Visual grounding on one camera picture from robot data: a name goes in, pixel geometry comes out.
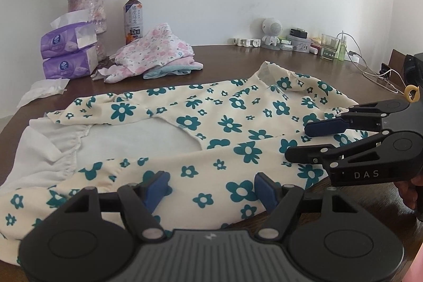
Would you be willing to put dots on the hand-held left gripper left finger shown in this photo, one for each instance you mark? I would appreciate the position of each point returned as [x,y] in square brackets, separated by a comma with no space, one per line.
[157,189]

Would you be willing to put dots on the white clip row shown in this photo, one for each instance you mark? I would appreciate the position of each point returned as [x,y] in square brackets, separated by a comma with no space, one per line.
[246,42]

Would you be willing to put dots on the pink glass vase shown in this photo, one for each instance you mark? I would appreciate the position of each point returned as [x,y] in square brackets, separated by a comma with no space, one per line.
[82,3]

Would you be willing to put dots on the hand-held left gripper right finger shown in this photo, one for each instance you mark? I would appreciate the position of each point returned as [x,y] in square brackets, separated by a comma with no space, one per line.
[267,191]

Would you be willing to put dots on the tea bottle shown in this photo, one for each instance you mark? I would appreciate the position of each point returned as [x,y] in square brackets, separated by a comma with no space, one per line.
[134,17]

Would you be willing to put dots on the small white green box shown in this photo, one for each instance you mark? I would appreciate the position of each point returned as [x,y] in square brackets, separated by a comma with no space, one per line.
[285,46]
[285,40]

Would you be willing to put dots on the pink floral garment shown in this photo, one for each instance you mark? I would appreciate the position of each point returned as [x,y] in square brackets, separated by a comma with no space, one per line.
[155,44]

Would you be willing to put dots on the open purple tissue pack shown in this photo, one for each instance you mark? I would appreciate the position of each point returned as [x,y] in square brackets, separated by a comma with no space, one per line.
[59,42]

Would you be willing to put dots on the glass cup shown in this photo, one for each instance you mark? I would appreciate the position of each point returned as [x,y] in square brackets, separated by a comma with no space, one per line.
[328,49]

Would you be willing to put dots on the white robot speaker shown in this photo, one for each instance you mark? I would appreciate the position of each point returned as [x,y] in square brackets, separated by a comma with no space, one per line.
[272,26]

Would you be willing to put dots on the black charger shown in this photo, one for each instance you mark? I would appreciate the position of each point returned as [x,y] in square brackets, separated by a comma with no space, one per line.
[298,33]

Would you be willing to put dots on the cream teal floral garment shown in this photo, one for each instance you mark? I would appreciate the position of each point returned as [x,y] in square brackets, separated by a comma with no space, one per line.
[211,123]

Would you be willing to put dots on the dark phone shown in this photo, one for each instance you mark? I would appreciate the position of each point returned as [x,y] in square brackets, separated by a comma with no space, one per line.
[385,69]

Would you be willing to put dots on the black bag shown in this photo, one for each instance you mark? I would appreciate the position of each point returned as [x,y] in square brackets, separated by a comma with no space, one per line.
[414,69]

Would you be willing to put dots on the green spray bottle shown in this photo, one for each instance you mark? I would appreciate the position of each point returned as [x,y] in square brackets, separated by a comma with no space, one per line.
[341,50]

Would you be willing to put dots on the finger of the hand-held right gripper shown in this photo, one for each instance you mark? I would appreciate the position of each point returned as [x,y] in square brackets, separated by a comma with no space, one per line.
[325,127]
[307,154]

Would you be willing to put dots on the white charger plug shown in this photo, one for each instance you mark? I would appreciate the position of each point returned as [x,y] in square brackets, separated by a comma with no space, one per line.
[354,56]

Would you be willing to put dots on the person's right hand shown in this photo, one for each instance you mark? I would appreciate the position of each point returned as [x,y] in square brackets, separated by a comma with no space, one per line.
[411,199]

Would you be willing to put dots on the pink lip balm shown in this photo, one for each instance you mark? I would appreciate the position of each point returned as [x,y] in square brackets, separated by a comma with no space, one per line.
[314,49]

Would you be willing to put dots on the person's pink clothing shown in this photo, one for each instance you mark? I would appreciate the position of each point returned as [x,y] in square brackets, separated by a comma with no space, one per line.
[414,270]

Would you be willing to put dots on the pink and teal folded garment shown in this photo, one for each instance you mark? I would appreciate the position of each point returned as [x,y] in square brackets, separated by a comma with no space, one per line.
[178,68]

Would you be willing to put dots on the crumpled white tissue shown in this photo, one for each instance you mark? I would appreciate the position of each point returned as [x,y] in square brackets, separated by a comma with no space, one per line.
[43,88]

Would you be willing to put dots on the yellow mug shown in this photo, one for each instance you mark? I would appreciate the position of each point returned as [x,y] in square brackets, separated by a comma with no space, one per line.
[411,100]

